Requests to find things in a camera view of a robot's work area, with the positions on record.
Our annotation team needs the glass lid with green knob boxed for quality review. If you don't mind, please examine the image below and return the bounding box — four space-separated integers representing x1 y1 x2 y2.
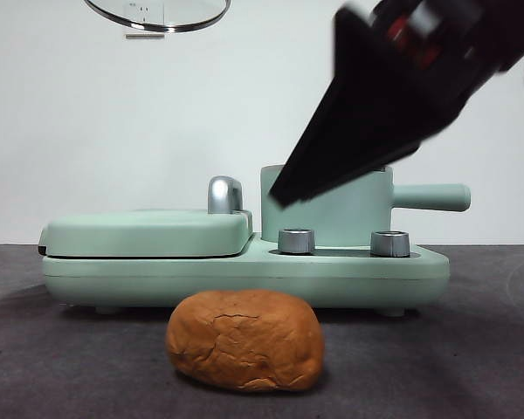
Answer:
85 0 232 34

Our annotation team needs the mint green breakfast maker base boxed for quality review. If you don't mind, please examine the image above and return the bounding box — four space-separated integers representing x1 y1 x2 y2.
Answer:
40 232 450 316

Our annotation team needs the mint green griddle cover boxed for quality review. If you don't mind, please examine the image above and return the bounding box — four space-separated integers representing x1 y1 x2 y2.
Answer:
38 209 253 260

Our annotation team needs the brown potato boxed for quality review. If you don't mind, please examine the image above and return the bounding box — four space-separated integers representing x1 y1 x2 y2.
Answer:
164 289 324 392

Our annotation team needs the mint green pot with handle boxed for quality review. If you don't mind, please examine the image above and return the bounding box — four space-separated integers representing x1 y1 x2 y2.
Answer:
259 165 472 245

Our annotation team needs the silver control knob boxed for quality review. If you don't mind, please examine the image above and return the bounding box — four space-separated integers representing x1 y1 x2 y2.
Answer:
369 230 410 258
277 227 315 255

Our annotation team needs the chrome latch handle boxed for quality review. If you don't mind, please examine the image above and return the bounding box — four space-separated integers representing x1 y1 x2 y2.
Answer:
206 175 245 216

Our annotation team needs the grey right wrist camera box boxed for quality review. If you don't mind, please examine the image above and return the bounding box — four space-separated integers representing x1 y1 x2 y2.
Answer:
408 2 442 38

